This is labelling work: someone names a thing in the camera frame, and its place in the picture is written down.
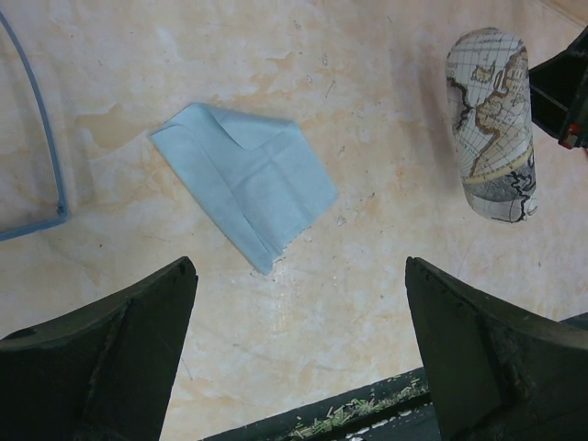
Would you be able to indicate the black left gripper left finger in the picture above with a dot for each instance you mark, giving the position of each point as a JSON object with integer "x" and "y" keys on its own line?
{"x": 104, "y": 371}

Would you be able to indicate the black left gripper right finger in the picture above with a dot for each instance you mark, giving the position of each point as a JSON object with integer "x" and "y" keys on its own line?
{"x": 496, "y": 371}

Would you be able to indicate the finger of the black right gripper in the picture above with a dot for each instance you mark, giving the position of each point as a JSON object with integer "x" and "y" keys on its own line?
{"x": 559, "y": 94}

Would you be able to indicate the map print glasses case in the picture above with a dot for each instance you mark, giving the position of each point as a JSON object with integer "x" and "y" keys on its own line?
{"x": 488, "y": 93}

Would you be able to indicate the blue-grey sunglasses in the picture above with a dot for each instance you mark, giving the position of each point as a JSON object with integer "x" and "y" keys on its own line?
{"x": 33, "y": 191}

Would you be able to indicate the light blue cloth left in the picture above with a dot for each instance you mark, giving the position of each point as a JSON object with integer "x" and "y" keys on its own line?
{"x": 256, "y": 177}

